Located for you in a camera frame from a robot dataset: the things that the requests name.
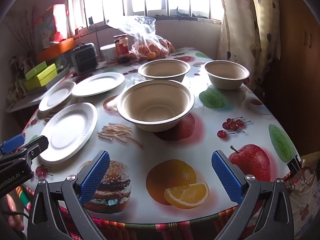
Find black cable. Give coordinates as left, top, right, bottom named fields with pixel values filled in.
left=0, top=210, right=30, bottom=220

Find wooden cabinet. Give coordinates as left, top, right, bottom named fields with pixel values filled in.
left=260, top=0, right=320, bottom=155

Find person's left hand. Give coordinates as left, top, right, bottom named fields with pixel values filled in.
left=5, top=194, right=25, bottom=232

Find white tub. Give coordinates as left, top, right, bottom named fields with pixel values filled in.
left=100, top=44, right=118, bottom=63

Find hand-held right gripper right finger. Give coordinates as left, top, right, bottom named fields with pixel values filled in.
left=211, top=150, right=294, bottom=240

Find beige paper bowl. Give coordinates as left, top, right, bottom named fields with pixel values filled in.
left=116, top=79, right=195, bottom=132
left=204, top=60, right=250, bottom=90
left=138, top=59, right=191, bottom=83

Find small green box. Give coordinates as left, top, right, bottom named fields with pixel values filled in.
left=24, top=61, right=48, bottom=80

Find dried branches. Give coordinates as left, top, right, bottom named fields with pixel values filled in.
left=5, top=5, right=38, bottom=60

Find grey striped box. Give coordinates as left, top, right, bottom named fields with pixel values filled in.
left=45, top=64, right=72, bottom=87

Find black binder clip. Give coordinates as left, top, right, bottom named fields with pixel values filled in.
left=287, top=155, right=308, bottom=185

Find fruit-print tablecloth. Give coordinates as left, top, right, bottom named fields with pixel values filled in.
left=21, top=47, right=304, bottom=224

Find small black heater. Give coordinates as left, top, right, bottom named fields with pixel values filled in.
left=71, top=42, right=98, bottom=73

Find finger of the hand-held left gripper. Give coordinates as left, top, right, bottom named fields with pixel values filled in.
left=0, top=134, right=25, bottom=154
left=15, top=135, right=49, bottom=166

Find red gift box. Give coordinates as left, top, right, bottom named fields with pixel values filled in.
left=34, top=4, right=69, bottom=49

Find row of small bottles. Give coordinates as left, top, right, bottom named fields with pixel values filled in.
left=7, top=80, right=25, bottom=103

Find pile of oranges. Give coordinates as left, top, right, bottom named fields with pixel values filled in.
left=131, top=39, right=175, bottom=60

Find red floral cloth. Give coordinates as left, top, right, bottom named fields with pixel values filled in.
left=287, top=155, right=320, bottom=240

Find patterned curtain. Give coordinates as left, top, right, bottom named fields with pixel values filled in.
left=216, top=0, right=282, bottom=90

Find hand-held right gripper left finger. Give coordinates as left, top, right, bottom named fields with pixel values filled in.
left=27, top=150, right=111, bottom=240

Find grey side shelf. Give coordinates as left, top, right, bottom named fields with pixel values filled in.
left=6, top=87, right=50, bottom=113

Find orange tray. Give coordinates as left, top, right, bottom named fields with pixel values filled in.
left=37, top=37, right=75, bottom=62

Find clear plastic bag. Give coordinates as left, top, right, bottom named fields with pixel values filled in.
left=107, top=15, right=175, bottom=60

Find red-label jar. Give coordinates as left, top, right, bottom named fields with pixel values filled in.
left=114, top=34, right=130, bottom=64

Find white paper plate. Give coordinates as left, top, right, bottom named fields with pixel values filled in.
left=38, top=102, right=98, bottom=165
left=71, top=72, right=125, bottom=97
left=38, top=81, right=77, bottom=112

